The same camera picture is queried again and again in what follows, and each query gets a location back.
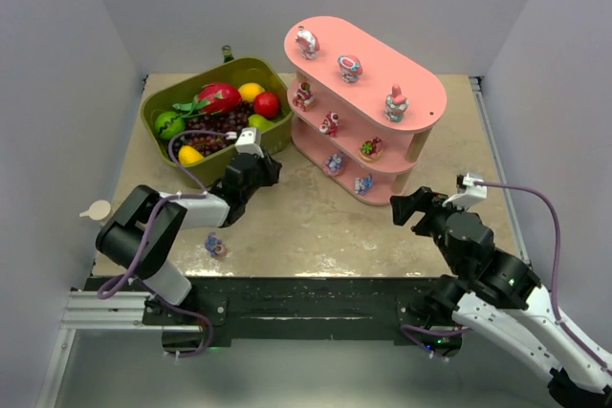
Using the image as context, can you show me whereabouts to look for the red bear figurine toy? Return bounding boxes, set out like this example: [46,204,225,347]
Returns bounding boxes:
[292,82,316,112]

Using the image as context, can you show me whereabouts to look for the red apple toy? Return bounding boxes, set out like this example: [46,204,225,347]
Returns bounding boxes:
[252,91,281,119]

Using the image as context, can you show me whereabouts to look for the green pear toy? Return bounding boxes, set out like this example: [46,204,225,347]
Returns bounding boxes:
[248,114,274,132]

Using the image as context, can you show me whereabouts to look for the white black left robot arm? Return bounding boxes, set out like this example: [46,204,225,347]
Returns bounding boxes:
[96,152,282,325]

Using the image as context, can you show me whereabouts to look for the purple elephant figurine toy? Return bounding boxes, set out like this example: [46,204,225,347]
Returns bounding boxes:
[205,232,227,258]

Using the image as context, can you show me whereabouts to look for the red white figurine toy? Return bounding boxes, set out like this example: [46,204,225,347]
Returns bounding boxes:
[318,112,339,138]

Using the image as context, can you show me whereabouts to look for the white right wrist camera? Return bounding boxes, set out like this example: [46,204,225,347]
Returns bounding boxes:
[443,173,488,210]

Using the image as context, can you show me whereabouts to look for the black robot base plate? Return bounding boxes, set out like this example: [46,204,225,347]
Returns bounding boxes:
[85,275,482,350]

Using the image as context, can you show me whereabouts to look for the pink hat figurine toy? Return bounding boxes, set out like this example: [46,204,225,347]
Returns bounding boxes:
[384,84,409,122]

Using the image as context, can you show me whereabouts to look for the red dragon fruit toy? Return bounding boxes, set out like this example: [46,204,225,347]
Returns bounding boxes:
[172,82,242,118]

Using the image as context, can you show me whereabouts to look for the purple grape bunch toy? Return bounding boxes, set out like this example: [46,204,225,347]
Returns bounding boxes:
[177,102,254,157]

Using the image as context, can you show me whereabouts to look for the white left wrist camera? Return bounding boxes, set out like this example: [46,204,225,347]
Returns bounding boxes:
[225,127,264,158]

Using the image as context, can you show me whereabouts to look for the green glass bottle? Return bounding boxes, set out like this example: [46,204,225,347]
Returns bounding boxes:
[222,45,234,63]

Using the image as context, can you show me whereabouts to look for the green lime toy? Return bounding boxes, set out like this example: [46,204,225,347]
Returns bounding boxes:
[153,111,186,140]

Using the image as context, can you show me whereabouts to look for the aluminium frame rail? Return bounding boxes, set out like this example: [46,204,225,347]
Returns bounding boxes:
[47,74,587,408]

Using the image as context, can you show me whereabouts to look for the pink oval figurine toy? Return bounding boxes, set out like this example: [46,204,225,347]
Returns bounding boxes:
[338,54,363,83]

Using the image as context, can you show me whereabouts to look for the yellow lemon toy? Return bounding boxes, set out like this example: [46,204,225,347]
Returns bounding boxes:
[178,145,205,166]

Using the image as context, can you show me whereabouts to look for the blue purple bunny toy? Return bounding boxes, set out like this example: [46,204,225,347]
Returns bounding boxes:
[354,174,374,195]

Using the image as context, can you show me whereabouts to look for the purple bunny pink disc toy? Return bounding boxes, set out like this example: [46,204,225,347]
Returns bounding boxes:
[323,152,346,177]

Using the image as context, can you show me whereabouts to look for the pink three-tier shelf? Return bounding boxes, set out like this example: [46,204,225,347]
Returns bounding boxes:
[284,16,447,205]

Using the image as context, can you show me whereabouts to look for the pink white figurine toy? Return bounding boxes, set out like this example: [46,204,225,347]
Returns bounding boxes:
[295,26,320,60]

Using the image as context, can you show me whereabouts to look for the pink egg strawberry toy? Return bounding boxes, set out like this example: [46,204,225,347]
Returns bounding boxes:
[359,137,384,162]

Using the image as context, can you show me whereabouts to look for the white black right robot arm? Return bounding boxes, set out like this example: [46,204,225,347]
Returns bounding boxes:
[390,175,611,407]

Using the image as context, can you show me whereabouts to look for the green soap pump bottle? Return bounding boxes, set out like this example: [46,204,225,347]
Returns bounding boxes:
[78,200,112,223]

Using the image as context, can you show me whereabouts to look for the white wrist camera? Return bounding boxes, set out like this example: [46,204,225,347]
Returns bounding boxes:
[443,173,488,210]
[225,127,264,158]

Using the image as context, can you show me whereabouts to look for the olive green plastic basket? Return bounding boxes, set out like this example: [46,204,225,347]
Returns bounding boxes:
[141,57,293,187]

